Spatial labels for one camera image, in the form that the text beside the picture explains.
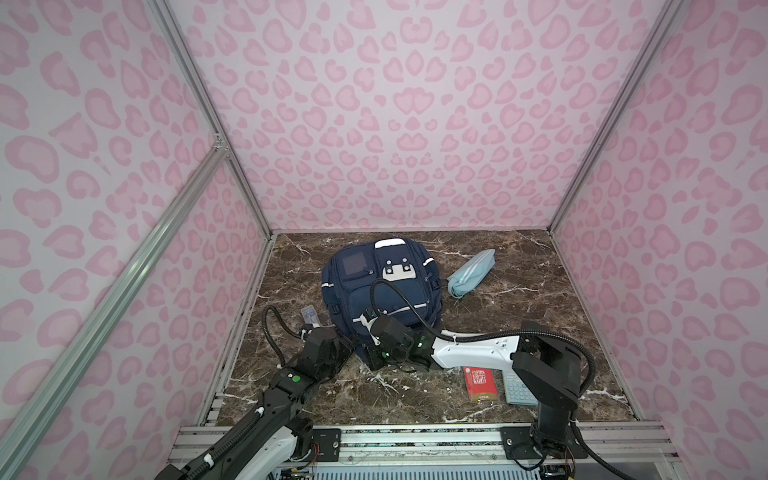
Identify light blue pencil case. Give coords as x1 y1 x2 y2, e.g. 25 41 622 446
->
447 249 495 299

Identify navy blue student backpack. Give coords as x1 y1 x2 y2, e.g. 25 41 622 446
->
321 237 442 369

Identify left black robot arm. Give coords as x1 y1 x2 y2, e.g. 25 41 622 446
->
156 326 358 479

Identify teal calculator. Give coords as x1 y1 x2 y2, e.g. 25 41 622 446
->
502 370 538 407

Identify red rectangular box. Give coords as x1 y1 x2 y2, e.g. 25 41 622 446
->
463 367 499 402

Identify aluminium front rail frame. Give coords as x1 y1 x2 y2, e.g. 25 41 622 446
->
168 422 688 479

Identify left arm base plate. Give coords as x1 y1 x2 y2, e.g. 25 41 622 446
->
290 428 342 464

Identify transparent ruler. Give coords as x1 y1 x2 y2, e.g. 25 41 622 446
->
301 305 321 328

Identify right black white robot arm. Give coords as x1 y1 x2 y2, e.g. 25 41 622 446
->
363 279 596 464

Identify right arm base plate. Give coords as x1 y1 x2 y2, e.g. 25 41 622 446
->
500 425 588 462

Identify aluminium diagonal frame bar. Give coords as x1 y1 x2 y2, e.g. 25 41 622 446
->
1 146 227 479

